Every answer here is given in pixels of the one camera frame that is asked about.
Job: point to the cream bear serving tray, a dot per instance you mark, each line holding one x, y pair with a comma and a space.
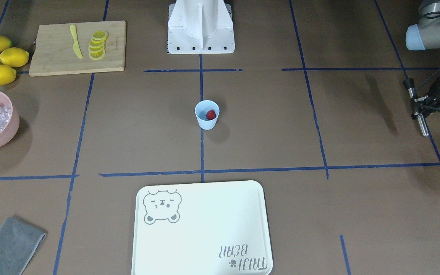
218, 228

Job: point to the yellow lemon middle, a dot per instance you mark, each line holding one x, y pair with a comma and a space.
14, 57

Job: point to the wooden cutting board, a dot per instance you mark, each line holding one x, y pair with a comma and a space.
54, 54

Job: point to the red strawberry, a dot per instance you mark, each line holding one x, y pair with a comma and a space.
211, 115

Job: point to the lemon slices row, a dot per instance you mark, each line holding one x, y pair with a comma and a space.
96, 45

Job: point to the light blue plastic cup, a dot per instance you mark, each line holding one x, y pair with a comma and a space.
200, 111

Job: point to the grey folded cloth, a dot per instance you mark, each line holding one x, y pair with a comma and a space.
19, 242

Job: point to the yellow plastic knife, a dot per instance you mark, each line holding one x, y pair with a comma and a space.
76, 45

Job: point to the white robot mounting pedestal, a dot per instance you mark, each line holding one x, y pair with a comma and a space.
200, 27

